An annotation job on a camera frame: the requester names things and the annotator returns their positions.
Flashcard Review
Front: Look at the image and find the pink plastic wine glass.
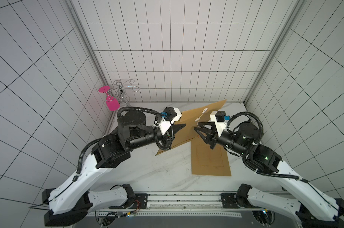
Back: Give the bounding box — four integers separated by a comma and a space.
98, 85, 120, 111

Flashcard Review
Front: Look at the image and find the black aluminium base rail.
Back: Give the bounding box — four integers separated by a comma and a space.
97, 192, 271, 218

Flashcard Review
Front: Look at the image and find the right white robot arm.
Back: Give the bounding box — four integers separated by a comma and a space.
194, 111, 344, 228

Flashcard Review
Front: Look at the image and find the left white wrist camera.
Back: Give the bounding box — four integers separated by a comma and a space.
154, 107, 182, 135

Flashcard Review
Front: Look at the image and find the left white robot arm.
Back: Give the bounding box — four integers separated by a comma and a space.
42, 106, 186, 227

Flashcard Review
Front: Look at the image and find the silver metal glass rack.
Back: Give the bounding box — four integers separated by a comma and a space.
113, 79, 140, 106

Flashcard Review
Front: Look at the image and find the kraft file bag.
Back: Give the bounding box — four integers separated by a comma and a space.
172, 100, 227, 149
191, 137, 231, 177

